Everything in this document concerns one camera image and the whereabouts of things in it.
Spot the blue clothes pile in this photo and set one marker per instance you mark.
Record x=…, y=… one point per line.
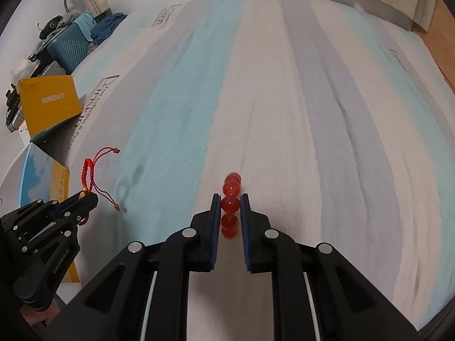
x=105, y=28

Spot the white cardboard shoe box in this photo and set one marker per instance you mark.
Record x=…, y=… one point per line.
x=47, y=102

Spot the wooden bed frame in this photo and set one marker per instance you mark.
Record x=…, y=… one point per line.
x=440, y=40

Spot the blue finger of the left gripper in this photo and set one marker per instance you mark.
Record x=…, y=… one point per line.
x=77, y=207

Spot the striped bed sheet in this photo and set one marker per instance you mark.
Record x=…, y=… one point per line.
x=340, y=124

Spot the clutter on suitcases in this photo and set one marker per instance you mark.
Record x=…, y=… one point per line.
x=40, y=58

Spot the teal suitcase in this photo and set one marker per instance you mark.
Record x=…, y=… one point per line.
x=69, y=48

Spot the left hand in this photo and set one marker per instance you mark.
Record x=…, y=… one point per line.
x=34, y=317

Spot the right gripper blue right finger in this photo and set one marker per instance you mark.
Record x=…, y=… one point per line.
x=253, y=228

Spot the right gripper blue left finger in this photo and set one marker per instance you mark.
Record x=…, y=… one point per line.
x=207, y=224

